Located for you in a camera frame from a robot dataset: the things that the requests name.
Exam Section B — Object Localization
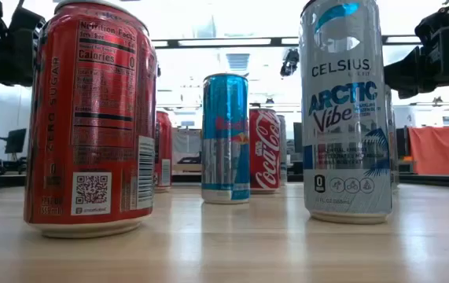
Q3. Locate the red Coca-Cola can white script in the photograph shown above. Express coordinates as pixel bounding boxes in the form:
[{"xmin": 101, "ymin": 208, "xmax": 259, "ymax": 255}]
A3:
[{"xmin": 248, "ymin": 107, "xmax": 282, "ymax": 195}]

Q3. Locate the black computer monitor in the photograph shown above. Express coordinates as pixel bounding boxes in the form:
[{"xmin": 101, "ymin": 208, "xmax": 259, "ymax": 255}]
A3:
[{"xmin": 4, "ymin": 128, "xmax": 28, "ymax": 155}]

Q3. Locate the red zero sugar cola can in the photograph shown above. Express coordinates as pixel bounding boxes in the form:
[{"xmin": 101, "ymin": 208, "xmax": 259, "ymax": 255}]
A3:
[{"xmin": 23, "ymin": 0, "xmax": 158, "ymax": 240}]

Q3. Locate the silver Celsius Arctic Vibe can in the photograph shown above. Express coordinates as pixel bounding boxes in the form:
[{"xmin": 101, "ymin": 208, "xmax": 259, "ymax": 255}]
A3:
[
  {"xmin": 278, "ymin": 114, "xmax": 288, "ymax": 186},
  {"xmin": 299, "ymin": 0, "xmax": 393, "ymax": 226}
]

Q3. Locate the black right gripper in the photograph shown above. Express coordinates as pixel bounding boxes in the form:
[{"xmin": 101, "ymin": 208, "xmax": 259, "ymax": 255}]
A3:
[{"xmin": 383, "ymin": 45, "xmax": 423, "ymax": 100}]

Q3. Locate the orange cloth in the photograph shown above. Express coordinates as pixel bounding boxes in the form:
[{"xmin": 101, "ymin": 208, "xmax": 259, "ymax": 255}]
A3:
[{"xmin": 407, "ymin": 124, "xmax": 449, "ymax": 177}]

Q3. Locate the dark background screen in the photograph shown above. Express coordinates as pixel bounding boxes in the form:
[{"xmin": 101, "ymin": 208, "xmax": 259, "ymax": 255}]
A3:
[{"xmin": 293, "ymin": 122, "xmax": 303, "ymax": 154}]

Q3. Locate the black overhead camera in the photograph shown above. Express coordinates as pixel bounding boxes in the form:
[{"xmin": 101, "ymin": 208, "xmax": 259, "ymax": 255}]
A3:
[{"xmin": 280, "ymin": 47, "xmax": 300, "ymax": 78}]

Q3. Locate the black overhead frame beam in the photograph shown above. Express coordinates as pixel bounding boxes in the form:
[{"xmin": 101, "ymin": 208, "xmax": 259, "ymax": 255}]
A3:
[{"xmin": 151, "ymin": 35, "xmax": 421, "ymax": 50}]

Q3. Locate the silver Celsius can yellow print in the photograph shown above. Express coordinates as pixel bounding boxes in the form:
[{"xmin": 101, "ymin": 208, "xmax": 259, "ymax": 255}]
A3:
[{"xmin": 384, "ymin": 84, "xmax": 397, "ymax": 192}]

